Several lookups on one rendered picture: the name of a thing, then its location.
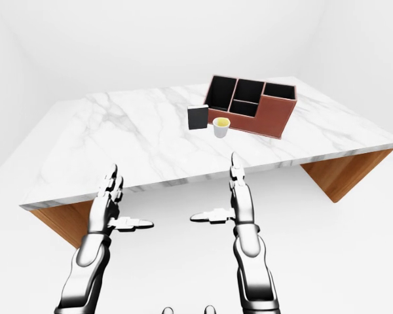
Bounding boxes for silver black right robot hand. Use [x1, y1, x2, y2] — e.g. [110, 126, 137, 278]
[189, 152, 261, 228]

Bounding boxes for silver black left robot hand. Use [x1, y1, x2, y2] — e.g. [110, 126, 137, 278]
[87, 163, 155, 236]

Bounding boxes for black book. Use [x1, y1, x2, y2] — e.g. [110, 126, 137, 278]
[187, 104, 210, 131]

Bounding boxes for red-brown desk caddy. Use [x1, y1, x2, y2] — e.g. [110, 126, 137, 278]
[204, 75, 297, 141]

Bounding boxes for wooden table leg panel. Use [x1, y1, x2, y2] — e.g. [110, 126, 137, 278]
[28, 200, 96, 249]
[299, 148, 393, 204]

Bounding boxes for white mug with yellow inside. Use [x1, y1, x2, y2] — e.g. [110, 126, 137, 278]
[212, 116, 231, 139]

